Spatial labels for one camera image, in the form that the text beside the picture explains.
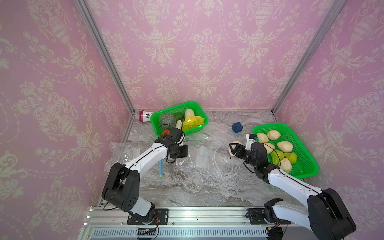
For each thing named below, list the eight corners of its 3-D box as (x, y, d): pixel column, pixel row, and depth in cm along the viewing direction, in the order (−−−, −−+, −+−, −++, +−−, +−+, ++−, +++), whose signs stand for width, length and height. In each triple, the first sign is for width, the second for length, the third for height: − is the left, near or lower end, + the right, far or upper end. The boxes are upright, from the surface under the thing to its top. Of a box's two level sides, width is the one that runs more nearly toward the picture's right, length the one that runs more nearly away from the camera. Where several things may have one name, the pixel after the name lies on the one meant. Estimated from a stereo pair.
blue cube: (235, 133, 109) (236, 129, 105) (231, 128, 113) (232, 123, 109) (241, 131, 111) (243, 127, 106) (237, 126, 114) (239, 121, 110)
